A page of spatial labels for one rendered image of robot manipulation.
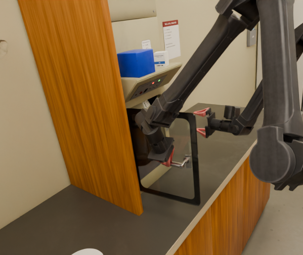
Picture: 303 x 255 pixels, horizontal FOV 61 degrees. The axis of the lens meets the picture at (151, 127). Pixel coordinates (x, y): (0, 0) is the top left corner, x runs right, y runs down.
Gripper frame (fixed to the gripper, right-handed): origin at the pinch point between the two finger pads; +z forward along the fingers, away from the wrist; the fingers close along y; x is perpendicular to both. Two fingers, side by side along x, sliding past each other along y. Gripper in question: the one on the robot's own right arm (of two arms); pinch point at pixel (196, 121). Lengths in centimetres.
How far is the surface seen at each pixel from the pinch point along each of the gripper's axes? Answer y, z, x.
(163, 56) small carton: 37.0, 4.0, 13.8
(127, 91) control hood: 30.4, 5.8, 36.6
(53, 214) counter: -19, 38, 70
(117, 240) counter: -19, 1, 64
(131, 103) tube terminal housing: 22.1, 11.9, 30.4
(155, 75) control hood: 33.1, 0.8, 25.0
